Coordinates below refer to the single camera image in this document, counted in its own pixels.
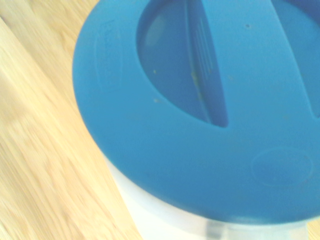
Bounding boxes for white pitcher with blue lid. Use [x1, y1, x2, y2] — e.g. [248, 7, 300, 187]
[71, 0, 320, 240]

